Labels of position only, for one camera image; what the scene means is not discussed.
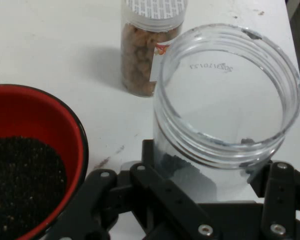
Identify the black seed heap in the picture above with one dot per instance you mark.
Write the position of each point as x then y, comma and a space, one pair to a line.
22, 180

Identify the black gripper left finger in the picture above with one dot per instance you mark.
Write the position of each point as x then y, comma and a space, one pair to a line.
164, 192

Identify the red bowl with black rim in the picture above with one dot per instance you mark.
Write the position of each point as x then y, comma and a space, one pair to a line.
40, 112

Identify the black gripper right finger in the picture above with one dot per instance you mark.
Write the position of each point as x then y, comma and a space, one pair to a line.
279, 197

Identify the clear plastic jar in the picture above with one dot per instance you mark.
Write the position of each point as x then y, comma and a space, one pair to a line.
214, 155

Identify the nut jar with white lid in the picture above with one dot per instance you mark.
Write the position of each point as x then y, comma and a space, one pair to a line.
137, 62

